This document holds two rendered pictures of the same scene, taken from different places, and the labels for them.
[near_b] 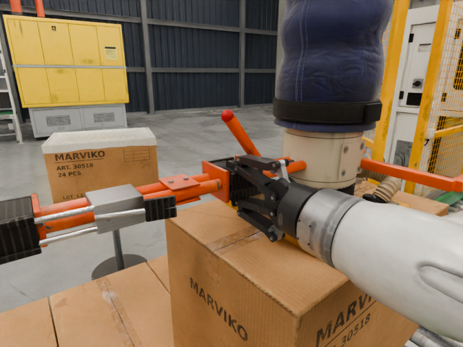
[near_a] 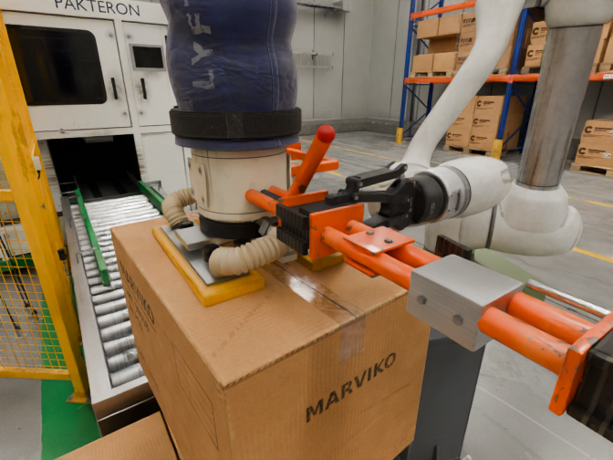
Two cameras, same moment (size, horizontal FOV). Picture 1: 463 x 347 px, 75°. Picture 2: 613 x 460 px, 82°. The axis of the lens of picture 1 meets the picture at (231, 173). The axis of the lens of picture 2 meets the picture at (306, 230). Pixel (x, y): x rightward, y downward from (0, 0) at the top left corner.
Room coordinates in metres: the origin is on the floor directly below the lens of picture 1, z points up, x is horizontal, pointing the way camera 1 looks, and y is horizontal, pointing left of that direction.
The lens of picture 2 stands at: (0.55, 0.45, 1.36)
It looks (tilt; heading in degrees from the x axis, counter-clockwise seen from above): 22 degrees down; 271
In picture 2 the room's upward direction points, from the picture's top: straight up
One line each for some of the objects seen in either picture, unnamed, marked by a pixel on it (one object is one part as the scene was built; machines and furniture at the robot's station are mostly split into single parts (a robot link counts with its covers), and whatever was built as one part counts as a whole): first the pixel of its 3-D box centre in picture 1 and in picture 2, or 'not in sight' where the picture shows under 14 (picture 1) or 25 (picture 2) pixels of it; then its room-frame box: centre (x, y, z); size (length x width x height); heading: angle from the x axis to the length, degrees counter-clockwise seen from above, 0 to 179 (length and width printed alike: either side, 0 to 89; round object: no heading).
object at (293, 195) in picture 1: (290, 206); (405, 203); (0.40, -0.09, 1.20); 0.09 x 0.07 x 0.08; 36
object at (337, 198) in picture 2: (237, 161); (343, 191); (0.50, -0.01, 1.24); 0.05 x 0.01 x 0.03; 36
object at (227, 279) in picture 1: (306, 277); (254, 329); (0.67, -0.20, 0.87); 0.60 x 0.40 x 0.40; 129
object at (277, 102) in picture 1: (325, 107); (239, 120); (0.68, -0.21, 1.31); 0.23 x 0.23 x 0.04
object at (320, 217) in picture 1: (332, 226); (434, 194); (0.34, -0.13, 1.20); 0.09 x 0.06 x 0.09; 126
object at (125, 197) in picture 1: (115, 207); (462, 297); (0.41, 0.18, 1.19); 0.07 x 0.07 x 0.04; 35
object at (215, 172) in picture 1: (232, 177); (319, 221); (0.54, 0.00, 1.20); 0.10 x 0.08 x 0.06; 35
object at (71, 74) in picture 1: (74, 81); not in sight; (7.33, 3.68, 1.24); 2.22 x 0.91 x 2.47; 123
